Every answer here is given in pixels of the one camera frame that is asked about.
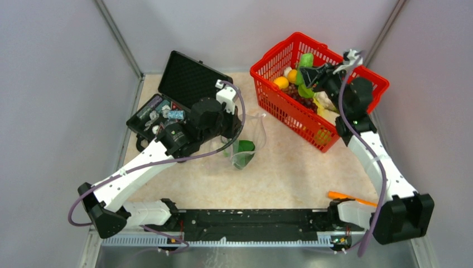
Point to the green toy leaf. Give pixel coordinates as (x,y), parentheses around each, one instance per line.
(305,92)

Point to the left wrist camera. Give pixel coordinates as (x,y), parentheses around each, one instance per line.
(226,95)

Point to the clear zip top bag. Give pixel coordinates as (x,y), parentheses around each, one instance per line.
(253,130)

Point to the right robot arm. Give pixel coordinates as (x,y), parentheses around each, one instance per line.
(402,213)

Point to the black poker chip case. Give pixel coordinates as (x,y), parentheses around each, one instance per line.
(184,82)

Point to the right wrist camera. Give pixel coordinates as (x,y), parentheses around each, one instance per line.
(351,59)

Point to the orange toy carrot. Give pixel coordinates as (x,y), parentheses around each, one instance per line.
(343,197)

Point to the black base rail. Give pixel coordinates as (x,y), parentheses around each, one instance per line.
(252,225)

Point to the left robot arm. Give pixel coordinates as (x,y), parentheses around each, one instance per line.
(106,202)

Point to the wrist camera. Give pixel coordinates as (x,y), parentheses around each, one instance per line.
(351,59)
(226,95)

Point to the yellow toy lemon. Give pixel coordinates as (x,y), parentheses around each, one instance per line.
(292,76)

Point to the toy cauliflower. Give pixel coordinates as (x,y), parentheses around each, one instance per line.
(324,101)

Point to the purple toy grapes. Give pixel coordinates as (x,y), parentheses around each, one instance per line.
(292,91)

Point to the green toy cucumber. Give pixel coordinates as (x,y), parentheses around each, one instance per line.
(306,60)

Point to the white green toy leek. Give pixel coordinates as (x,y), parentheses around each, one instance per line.
(240,153)

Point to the red plastic basket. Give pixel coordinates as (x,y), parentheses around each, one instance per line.
(283,57)

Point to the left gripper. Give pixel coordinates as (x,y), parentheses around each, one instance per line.
(235,123)

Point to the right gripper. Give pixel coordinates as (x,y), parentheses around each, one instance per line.
(311,75)

